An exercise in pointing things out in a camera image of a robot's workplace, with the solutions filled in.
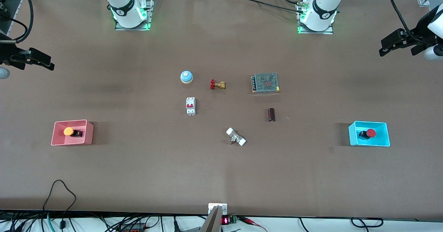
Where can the red clip lead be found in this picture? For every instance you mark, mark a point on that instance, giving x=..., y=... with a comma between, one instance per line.
x=252, y=222

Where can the grey metal bar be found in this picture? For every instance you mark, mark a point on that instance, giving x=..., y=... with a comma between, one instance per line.
x=211, y=221

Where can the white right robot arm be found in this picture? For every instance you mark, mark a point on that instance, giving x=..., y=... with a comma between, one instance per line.
x=126, y=3

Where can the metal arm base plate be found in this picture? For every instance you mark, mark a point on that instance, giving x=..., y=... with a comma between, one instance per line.
x=149, y=14
x=332, y=29

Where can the dark brown capacitor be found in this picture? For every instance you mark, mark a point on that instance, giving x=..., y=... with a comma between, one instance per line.
x=271, y=114

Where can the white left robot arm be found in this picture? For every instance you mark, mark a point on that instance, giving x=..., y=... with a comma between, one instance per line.
x=322, y=10

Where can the white metal pipe fitting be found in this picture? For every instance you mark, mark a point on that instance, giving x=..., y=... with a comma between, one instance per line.
x=236, y=136

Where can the blue round bell button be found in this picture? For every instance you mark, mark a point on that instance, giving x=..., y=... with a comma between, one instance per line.
x=186, y=76

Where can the yellow push button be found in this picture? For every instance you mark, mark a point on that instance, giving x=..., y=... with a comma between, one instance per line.
x=69, y=131

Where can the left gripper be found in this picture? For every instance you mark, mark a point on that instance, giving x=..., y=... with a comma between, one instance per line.
x=416, y=32

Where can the red push button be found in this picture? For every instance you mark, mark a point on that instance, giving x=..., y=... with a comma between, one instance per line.
x=370, y=133

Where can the perforated metal power supply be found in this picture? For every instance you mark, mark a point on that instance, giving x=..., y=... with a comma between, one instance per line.
x=265, y=83

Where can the red brass valve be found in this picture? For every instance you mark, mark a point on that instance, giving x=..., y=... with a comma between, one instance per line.
x=218, y=84

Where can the red digit display module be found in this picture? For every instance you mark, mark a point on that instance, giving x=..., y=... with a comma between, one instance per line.
x=226, y=220

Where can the pink plastic bin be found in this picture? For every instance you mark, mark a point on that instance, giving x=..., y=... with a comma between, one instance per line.
x=60, y=135

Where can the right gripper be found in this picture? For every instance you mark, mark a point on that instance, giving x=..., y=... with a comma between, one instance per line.
x=7, y=53

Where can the cyan plastic bin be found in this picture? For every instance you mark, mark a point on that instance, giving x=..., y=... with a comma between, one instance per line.
x=379, y=137

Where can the white circuit breaker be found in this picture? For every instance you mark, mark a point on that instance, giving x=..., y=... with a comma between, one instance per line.
x=190, y=106

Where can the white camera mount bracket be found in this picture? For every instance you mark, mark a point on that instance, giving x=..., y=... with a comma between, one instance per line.
x=223, y=207

